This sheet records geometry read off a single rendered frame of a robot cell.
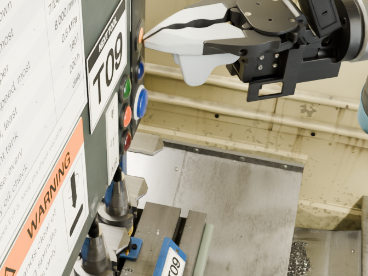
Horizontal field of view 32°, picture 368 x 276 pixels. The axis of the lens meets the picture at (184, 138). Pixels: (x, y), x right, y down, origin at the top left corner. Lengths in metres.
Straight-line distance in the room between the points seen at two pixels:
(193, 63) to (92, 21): 0.17
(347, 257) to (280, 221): 0.23
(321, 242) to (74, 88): 1.38
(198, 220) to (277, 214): 0.25
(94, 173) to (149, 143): 0.60
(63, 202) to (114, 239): 0.52
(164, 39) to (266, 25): 0.10
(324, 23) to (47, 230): 0.34
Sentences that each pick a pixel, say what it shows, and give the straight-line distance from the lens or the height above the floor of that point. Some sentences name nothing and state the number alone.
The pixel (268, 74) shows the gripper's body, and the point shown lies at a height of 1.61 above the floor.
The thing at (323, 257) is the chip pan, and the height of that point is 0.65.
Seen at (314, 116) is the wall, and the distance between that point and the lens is 1.53.
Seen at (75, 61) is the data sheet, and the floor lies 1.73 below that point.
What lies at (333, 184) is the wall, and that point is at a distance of 1.68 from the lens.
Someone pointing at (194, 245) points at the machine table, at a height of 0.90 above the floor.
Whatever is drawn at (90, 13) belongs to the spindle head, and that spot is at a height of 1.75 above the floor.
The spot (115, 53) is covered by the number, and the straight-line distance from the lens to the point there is 0.52.
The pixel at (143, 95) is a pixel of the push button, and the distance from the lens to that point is 0.63.
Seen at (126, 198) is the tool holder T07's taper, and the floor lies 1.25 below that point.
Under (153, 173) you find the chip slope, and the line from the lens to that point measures 1.63.
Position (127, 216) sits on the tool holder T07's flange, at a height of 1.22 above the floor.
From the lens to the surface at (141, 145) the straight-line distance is 1.12.
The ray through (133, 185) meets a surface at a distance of 1.05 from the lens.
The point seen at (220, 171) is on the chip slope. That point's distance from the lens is 1.63.
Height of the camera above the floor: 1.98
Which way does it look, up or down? 42 degrees down
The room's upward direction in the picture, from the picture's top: 4 degrees clockwise
